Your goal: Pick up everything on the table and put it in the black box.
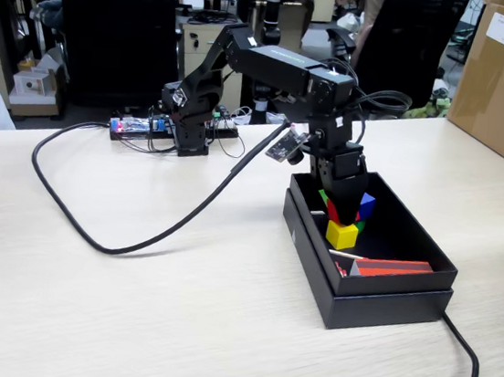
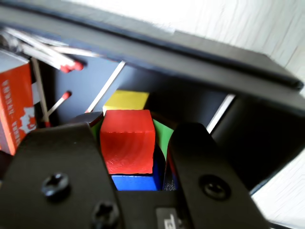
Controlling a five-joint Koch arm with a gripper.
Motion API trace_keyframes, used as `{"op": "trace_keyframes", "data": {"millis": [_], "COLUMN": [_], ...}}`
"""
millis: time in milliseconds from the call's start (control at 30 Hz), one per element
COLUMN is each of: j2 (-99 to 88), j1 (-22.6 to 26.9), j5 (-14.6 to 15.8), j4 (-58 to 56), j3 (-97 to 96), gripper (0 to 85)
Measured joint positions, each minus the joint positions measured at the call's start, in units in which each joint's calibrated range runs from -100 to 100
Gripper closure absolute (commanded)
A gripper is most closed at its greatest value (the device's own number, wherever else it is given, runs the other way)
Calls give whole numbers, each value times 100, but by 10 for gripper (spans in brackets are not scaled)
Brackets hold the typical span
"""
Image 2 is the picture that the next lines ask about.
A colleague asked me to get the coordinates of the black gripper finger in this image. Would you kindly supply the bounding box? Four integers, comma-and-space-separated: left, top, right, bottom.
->
152, 118, 272, 229
0, 111, 127, 229

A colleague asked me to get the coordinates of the blue wooden cube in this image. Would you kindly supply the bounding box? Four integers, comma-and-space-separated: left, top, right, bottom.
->
111, 144, 166, 191

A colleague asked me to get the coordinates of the red wooden cube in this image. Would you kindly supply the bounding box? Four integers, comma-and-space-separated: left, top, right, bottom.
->
99, 109, 156, 175

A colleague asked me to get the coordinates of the yellow wooden cube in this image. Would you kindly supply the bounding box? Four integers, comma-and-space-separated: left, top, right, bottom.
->
102, 89, 150, 117

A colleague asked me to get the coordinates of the black box tray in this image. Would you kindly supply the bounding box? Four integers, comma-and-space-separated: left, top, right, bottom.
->
0, 20, 305, 198

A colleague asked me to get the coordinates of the orange matchbox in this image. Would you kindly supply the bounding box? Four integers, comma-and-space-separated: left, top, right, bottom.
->
0, 49, 40, 156

